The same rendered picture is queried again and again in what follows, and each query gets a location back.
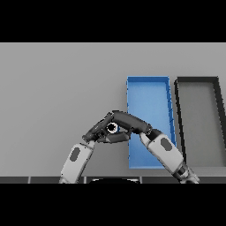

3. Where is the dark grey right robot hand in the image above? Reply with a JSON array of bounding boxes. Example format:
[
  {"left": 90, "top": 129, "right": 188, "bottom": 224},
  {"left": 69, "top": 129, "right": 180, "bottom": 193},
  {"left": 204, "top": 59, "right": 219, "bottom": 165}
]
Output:
[{"left": 96, "top": 109, "right": 163, "bottom": 144}]

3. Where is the blue pipe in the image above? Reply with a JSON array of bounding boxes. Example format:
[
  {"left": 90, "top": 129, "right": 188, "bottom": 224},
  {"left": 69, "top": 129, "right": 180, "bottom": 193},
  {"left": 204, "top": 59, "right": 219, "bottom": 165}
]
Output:
[{"left": 105, "top": 123, "right": 120, "bottom": 134}]

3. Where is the dark grey bin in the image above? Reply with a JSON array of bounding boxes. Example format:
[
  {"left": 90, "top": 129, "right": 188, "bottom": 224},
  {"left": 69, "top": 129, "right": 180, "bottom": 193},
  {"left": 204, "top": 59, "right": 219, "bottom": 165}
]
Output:
[{"left": 173, "top": 76, "right": 226, "bottom": 168}]

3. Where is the blue bin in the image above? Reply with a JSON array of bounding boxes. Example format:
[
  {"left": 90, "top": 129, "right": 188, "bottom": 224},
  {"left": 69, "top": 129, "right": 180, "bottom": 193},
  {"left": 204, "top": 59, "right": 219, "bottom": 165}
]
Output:
[{"left": 125, "top": 75, "right": 177, "bottom": 170}]

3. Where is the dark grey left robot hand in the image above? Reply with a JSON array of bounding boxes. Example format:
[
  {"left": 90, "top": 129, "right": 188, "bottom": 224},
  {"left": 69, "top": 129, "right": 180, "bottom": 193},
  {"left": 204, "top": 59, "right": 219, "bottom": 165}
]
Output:
[{"left": 81, "top": 111, "right": 118, "bottom": 144}]

